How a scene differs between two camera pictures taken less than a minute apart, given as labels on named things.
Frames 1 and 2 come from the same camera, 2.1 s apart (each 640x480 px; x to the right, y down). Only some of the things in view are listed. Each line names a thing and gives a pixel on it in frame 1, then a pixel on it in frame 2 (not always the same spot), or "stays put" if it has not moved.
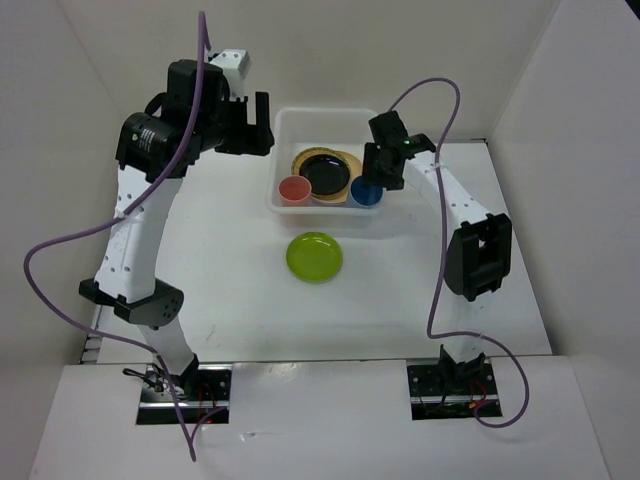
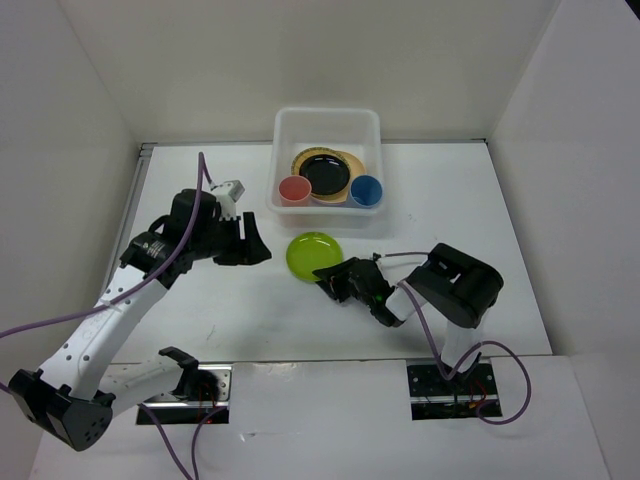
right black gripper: x=371 y=151 to x=332 y=279
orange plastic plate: x=340 y=196 stays put
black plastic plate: x=328 y=174 stays put
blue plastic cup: x=365 y=194 stays put
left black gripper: x=254 y=139 to x=251 y=250
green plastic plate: x=314 y=257 stays put
